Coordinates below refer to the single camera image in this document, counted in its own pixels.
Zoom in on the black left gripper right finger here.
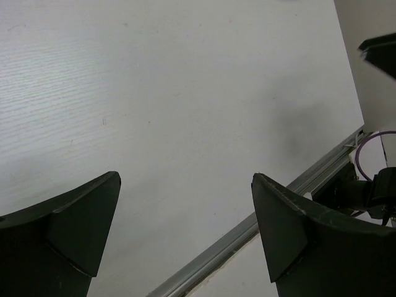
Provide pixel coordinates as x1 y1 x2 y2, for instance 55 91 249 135
252 173 395 296

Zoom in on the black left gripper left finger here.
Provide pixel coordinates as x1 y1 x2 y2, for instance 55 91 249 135
1 171 121 296

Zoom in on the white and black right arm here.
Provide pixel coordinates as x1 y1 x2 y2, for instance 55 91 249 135
358 33 396 79

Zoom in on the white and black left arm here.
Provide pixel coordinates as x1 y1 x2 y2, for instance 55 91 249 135
1 168 395 296

